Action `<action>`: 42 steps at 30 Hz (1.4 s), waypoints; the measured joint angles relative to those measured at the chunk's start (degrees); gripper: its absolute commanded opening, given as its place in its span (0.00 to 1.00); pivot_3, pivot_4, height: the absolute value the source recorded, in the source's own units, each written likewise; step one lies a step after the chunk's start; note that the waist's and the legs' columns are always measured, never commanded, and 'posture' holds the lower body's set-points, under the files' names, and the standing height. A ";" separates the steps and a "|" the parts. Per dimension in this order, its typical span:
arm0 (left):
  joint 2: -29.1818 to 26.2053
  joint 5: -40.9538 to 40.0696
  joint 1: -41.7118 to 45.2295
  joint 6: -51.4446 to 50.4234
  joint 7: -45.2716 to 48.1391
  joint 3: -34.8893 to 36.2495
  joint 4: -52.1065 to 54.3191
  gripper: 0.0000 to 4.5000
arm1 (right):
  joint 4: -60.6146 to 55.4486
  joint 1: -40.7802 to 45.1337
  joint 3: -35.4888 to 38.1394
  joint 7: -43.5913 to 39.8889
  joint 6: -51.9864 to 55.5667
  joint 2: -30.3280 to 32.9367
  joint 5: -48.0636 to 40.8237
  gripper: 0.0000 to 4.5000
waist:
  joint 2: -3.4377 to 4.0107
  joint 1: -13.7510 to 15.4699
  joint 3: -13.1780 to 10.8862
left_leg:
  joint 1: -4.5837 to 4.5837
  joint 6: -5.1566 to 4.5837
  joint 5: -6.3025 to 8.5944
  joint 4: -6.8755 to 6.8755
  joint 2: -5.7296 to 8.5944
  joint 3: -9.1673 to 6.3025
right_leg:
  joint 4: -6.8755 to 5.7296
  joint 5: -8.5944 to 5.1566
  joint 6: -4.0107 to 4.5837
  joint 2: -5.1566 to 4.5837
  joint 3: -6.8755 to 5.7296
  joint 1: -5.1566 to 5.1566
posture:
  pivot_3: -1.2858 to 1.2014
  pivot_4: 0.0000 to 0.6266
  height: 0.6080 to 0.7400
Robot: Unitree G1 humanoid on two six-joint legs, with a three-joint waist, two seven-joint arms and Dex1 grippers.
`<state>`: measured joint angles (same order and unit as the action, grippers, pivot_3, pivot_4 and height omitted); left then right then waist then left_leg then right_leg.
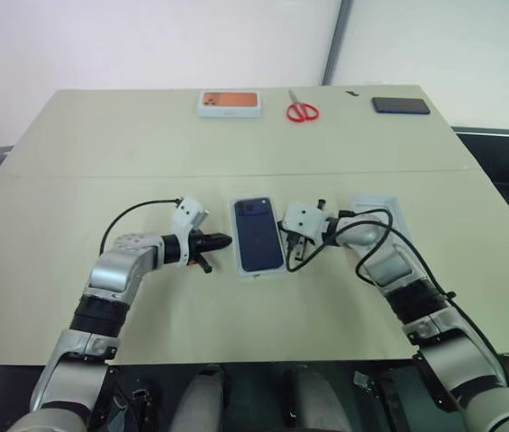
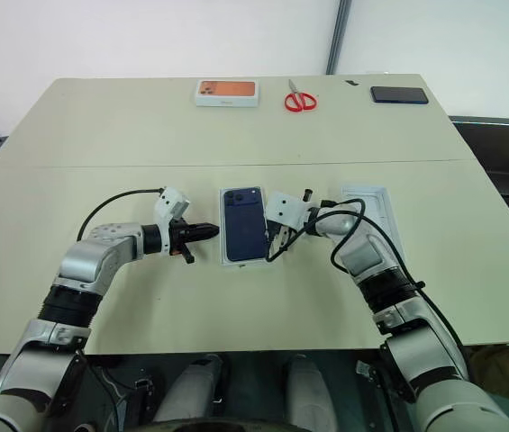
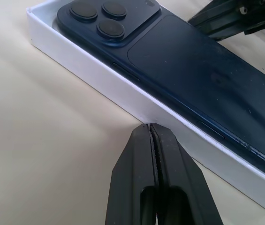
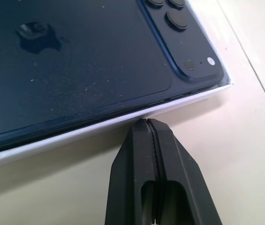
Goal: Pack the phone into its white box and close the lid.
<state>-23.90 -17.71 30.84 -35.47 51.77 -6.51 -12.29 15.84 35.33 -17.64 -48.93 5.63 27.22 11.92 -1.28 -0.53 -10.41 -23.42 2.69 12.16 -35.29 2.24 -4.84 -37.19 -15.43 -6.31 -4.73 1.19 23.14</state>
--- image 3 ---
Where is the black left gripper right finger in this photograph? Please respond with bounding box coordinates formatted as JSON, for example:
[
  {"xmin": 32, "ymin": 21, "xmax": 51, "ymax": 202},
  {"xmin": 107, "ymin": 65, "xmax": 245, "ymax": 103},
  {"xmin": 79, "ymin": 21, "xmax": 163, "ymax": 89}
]
[{"xmin": 150, "ymin": 123, "xmax": 225, "ymax": 225}]

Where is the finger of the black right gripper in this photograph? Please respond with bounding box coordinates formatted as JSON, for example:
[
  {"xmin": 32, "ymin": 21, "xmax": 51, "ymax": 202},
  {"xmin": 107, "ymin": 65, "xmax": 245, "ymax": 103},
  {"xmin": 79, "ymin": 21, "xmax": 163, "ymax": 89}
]
[{"xmin": 187, "ymin": 0, "xmax": 265, "ymax": 43}]

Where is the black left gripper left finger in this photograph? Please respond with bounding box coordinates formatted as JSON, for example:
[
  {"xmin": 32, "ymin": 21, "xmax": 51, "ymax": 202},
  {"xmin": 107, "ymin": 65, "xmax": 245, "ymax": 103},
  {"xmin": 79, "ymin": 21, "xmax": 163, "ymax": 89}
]
[{"xmin": 105, "ymin": 124, "xmax": 158, "ymax": 225}]

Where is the dark blue smartphone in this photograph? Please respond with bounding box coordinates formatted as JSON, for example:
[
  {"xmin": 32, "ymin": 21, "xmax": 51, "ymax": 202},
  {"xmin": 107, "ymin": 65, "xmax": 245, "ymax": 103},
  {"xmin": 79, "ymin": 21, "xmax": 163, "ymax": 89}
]
[{"xmin": 56, "ymin": 0, "xmax": 265, "ymax": 176}]

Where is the white phone box base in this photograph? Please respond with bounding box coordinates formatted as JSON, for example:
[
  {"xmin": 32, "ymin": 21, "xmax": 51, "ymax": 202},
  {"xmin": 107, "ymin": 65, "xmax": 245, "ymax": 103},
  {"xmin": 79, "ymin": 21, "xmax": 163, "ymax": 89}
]
[{"xmin": 26, "ymin": 0, "xmax": 265, "ymax": 206}]

